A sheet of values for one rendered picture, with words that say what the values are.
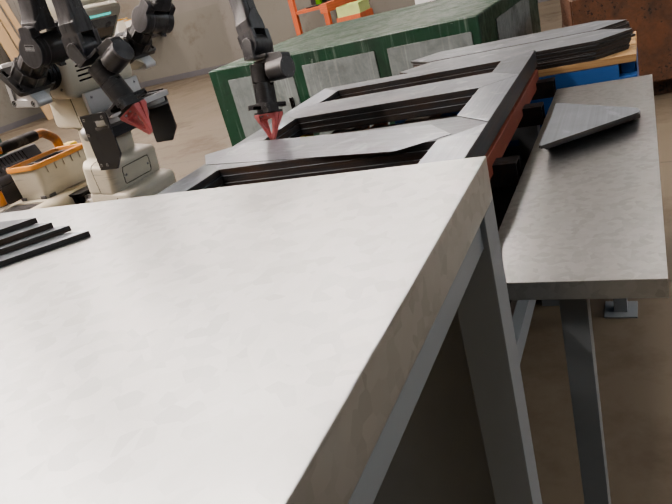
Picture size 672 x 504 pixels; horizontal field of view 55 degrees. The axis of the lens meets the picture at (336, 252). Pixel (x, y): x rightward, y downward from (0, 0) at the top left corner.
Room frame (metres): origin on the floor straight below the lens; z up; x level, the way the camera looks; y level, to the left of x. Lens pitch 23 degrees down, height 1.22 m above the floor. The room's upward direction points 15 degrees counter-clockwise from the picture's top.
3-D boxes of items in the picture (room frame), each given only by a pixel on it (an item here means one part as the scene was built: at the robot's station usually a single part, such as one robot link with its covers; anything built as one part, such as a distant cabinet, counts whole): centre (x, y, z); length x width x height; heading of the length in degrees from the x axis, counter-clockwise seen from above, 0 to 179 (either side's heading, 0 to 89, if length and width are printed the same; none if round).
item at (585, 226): (1.32, -0.60, 0.74); 1.20 x 0.26 x 0.03; 151
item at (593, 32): (2.28, -0.78, 0.82); 0.80 x 0.40 x 0.06; 61
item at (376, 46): (5.13, -0.78, 0.41); 2.02 x 1.85 x 0.82; 58
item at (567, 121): (1.46, -0.67, 0.77); 0.45 x 0.20 x 0.04; 151
